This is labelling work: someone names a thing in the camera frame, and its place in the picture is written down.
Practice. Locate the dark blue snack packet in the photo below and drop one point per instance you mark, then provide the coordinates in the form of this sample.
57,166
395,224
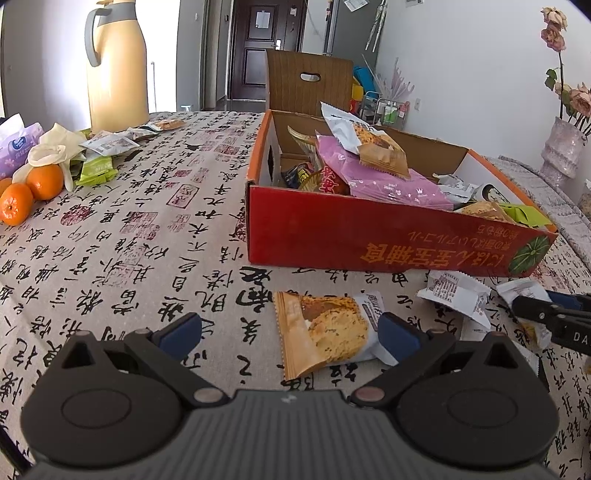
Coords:
295,176

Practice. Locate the dried rose bouquet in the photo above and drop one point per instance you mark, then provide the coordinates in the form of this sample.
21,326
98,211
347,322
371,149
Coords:
554,34

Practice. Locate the lime green snack packet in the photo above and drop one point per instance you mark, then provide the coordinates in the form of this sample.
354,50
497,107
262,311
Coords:
526,214

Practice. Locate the pale ribbed vase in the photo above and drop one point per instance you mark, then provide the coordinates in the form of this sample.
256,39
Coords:
561,150

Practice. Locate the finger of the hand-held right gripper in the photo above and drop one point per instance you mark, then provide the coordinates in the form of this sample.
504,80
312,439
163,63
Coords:
535,308
572,302

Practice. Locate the wooden chair back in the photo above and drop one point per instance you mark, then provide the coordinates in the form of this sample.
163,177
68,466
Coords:
291,87

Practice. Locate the orange fruit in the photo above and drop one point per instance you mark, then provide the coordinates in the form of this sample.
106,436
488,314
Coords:
4,185
45,181
16,204

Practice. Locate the purple tissue pack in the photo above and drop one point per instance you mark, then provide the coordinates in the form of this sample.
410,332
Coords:
16,147

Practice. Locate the pink snack packet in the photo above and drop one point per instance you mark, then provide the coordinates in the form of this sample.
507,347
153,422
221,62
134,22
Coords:
392,189

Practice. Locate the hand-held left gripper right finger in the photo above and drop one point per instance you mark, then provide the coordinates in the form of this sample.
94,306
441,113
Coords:
397,334

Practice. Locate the metal storage cart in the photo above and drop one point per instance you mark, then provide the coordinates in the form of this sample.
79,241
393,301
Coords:
385,113

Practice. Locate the orange pastry snack packet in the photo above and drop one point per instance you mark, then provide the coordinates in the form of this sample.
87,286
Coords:
369,143
323,332

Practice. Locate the white folded umbrella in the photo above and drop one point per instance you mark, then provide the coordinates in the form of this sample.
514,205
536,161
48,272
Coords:
376,25

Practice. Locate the white labelled snack packet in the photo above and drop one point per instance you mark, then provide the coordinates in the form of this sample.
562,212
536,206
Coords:
110,143

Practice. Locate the paper sheet on refrigerator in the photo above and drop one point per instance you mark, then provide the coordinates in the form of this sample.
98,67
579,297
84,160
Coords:
356,4

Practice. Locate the brown snack packet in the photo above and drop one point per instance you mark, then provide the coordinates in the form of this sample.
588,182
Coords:
167,125

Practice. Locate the red printed snack packet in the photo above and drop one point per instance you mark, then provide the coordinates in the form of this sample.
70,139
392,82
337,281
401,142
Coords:
325,180

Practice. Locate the grey refrigerator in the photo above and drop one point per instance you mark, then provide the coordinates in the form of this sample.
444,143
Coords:
351,32

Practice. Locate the dark brown door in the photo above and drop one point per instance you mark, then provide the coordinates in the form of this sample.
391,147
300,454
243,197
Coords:
258,50

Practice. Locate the grey patterned cloth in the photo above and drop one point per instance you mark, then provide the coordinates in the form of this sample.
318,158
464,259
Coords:
554,203

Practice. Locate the blue plastic item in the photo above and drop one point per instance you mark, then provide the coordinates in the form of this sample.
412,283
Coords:
364,81

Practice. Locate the red orange cardboard box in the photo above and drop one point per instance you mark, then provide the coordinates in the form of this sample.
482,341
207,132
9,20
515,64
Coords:
314,230

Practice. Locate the yellow thermos jug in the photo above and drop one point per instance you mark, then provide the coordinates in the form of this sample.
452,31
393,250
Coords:
117,69

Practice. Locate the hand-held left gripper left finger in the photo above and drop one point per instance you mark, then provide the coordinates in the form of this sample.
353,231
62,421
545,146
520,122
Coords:
182,334

